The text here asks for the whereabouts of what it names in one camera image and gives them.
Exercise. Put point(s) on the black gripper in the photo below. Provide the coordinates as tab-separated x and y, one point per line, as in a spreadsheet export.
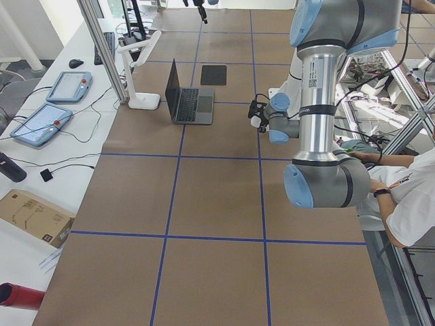
262	128

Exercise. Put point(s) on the white computer mouse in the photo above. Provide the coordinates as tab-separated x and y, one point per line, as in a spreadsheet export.
255	121

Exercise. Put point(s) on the black mouse pad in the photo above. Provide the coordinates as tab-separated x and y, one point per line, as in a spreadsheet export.
213	75

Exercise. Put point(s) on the grey laptop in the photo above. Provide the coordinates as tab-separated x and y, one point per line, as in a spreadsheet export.
188	105

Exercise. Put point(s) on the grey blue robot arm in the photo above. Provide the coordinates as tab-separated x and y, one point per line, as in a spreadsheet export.
323	33

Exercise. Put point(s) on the white desk lamp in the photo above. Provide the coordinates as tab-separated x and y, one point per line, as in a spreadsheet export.
139	100

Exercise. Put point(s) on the black computer mouse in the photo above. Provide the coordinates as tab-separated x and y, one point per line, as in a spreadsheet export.
75	63

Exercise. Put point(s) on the person in white shirt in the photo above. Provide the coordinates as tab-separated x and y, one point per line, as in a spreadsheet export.
401	194

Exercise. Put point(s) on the blue teach pendant far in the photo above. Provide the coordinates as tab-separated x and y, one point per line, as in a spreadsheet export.
70	87

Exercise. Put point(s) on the blue teach pendant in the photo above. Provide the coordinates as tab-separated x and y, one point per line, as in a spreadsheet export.
70	87
42	125

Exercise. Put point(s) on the blue teach pendant near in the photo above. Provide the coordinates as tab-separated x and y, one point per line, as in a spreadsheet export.
42	125

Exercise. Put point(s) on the small black square device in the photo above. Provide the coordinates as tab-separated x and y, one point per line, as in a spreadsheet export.
46	175

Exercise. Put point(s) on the black speaker cylinder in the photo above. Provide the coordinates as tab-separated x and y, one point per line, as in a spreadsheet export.
11	170

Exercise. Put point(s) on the cardboard box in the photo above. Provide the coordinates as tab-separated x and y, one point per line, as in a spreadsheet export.
37	216

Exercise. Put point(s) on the red tube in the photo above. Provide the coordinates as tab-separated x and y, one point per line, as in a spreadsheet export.
17	296

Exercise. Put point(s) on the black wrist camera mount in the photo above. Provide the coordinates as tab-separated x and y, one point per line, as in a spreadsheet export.
256	109

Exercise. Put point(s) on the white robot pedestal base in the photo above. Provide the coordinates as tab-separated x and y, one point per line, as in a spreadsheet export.
291	86

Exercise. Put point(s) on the aluminium frame post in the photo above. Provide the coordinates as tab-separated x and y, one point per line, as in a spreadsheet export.
91	20

